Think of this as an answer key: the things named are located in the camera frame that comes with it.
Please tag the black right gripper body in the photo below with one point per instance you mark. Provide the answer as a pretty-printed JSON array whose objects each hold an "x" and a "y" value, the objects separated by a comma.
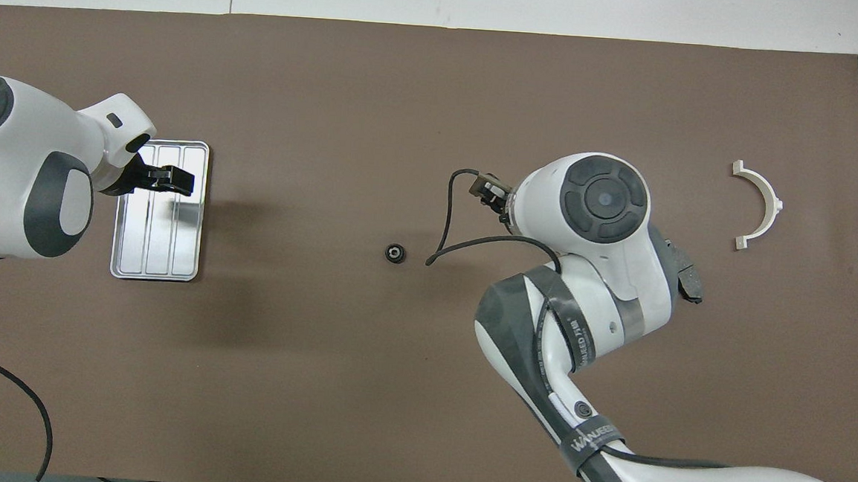
[{"x": 491, "y": 191}]

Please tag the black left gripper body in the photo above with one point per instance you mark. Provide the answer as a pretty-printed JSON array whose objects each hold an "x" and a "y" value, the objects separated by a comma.
[{"x": 133, "y": 178}]

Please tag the large black bearing gear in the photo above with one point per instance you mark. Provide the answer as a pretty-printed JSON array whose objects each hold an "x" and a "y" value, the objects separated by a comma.
[{"x": 396, "y": 254}]

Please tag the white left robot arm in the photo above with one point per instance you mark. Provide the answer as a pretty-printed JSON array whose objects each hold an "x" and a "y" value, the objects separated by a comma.
[{"x": 25, "y": 142}]

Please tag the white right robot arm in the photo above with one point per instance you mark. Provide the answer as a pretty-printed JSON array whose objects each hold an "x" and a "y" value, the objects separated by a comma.
[{"x": 621, "y": 268}]

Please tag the silver metal tray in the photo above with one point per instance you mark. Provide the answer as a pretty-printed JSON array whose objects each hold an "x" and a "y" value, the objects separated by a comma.
[{"x": 157, "y": 239}]

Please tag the brown table mat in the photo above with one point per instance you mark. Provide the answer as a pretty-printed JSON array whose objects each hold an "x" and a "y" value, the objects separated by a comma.
[{"x": 334, "y": 79}]

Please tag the long dark grey brake pad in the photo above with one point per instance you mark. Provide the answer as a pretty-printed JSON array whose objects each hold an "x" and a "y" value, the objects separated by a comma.
[{"x": 691, "y": 283}]

